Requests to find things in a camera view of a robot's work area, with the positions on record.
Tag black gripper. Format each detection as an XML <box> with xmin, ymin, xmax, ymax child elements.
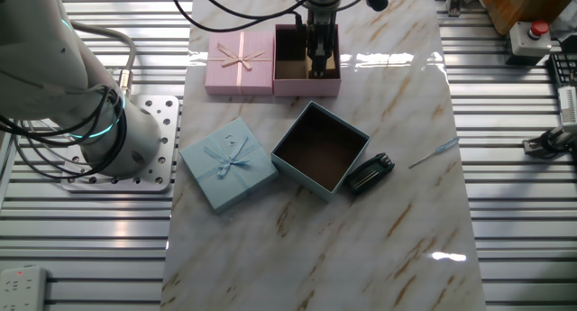
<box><xmin>306</xmin><ymin>8</ymin><xmax>339</xmax><ymax>78</ymax></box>

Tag small wooden block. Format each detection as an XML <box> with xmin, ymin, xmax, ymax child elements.
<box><xmin>305</xmin><ymin>53</ymin><xmax>337</xmax><ymax>80</ymax></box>

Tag pink open gift box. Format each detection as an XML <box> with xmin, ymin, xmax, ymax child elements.
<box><xmin>272</xmin><ymin>23</ymin><xmax>343</xmax><ymax>98</ymax></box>

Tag light blue open gift box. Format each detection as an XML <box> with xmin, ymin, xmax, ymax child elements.
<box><xmin>270</xmin><ymin>99</ymin><xmax>371</xmax><ymax>203</ymax></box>

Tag emergency stop button box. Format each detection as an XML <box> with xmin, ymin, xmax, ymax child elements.
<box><xmin>508</xmin><ymin>20</ymin><xmax>554</xmax><ymax>59</ymax></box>

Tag brown cardboard box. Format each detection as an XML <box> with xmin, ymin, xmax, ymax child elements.
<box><xmin>477</xmin><ymin>0</ymin><xmax>577</xmax><ymax>36</ymax></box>

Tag pink lid with bow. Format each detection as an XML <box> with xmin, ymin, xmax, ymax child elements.
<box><xmin>205</xmin><ymin>30</ymin><xmax>275</xmax><ymax>96</ymax></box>

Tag black hex key set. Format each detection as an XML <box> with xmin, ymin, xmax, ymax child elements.
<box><xmin>343</xmin><ymin>151</ymin><xmax>397</xmax><ymax>196</ymax></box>

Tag grey metal clamp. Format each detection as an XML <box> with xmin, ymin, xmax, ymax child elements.
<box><xmin>444</xmin><ymin>0</ymin><xmax>474</xmax><ymax>18</ymax></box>

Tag clear plastic pipette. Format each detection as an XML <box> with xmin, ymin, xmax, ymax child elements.
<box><xmin>408</xmin><ymin>136</ymin><xmax>461</xmax><ymax>170</ymax></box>

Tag light blue lid with bow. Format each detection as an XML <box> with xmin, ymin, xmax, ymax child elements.
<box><xmin>179</xmin><ymin>116</ymin><xmax>279</xmax><ymax>215</ymax></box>

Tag marble pattern table mat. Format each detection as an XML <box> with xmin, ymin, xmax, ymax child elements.
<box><xmin>160</xmin><ymin>0</ymin><xmax>488</xmax><ymax>311</ymax></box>

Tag black keyboard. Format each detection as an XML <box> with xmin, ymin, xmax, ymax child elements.
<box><xmin>547</xmin><ymin>52</ymin><xmax>577</xmax><ymax>89</ymax></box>

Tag white power strip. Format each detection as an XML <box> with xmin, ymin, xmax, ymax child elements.
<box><xmin>0</xmin><ymin>264</ymin><xmax>50</xmax><ymax>311</ymax></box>

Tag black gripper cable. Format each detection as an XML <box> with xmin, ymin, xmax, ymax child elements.
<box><xmin>169</xmin><ymin>0</ymin><xmax>362</xmax><ymax>34</ymax></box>

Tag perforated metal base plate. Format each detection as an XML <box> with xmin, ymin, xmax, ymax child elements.
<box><xmin>60</xmin><ymin>94</ymin><xmax>181</xmax><ymax>194</ymax></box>

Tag thick grey base cable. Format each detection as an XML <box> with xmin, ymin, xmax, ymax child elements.
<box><xmin>70</xmin><ymin>21</ymin><xmax>139</xmax><ymax>96</ymax></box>

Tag black base cable bundle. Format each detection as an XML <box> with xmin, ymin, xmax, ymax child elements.
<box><xmin>0</xmin><ymin>86</ymin><xmax>128</xmax><ymax>182</ymax></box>

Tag small camera on mount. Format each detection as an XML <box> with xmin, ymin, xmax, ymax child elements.
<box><xmin>522</xmin><ymin>123</ymin><xmax>577</xmax><ymax>159</ymax></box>

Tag silver ribbed camera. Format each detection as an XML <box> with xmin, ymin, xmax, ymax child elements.
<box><xmin>556</xmin><ymin>85</ymin><xmax>577</xmax><ymax>127</ymax></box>

